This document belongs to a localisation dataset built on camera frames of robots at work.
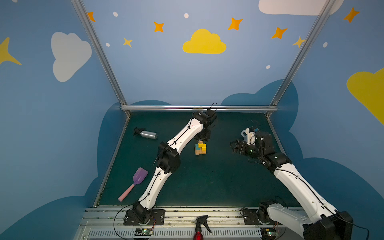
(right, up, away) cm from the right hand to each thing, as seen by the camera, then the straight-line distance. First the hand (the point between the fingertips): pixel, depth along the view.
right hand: (237, 143), depth 80 cm
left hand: (-17, +1, +12) cm, 21 cm away
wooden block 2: (-17, -8, +16) cm, 25 cm away
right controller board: (+13, -43, -9) cm, 46 cm away
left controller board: (-48, -42, -10) cm, 64 cm away
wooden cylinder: (-20, 0, +11) cm, 23 cm away
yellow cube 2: (-17, -4, +16) cm, 24 cm away
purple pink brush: (-57, -22, +7) cm, 61 cm away
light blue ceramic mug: (+2, +4, -7) cm, 8 cm away
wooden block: (-22, -8, +16) cm, 28 cm away
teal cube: (-21, -5, +16) cm, 28 cm away
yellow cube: (-20, -3, +13) cm, 24 cm away
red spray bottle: (-20, -38, -6) cm, 43 cm away
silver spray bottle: (-56, +3, +24) cm, 61 cm away
